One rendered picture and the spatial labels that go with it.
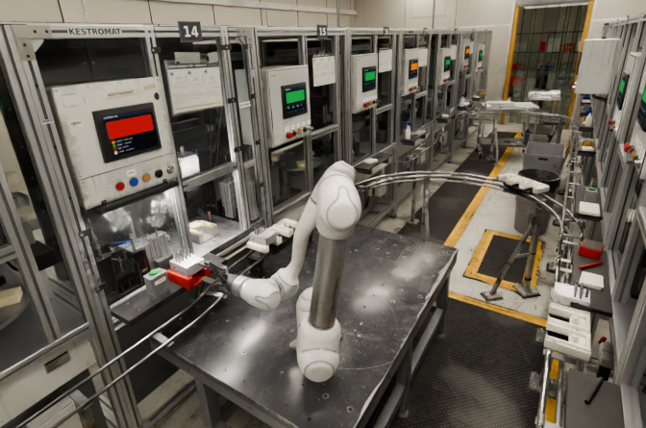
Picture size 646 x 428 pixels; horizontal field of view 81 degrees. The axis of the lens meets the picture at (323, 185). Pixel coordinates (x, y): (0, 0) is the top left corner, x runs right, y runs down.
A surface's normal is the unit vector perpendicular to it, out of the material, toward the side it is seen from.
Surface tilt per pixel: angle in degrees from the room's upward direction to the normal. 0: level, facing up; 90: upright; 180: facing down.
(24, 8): 90
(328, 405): 0
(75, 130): 90
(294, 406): 0
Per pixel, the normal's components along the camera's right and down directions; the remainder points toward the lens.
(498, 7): -0.54, 0.32
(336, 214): 0.09, 0.26
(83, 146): 0.84, 0.16
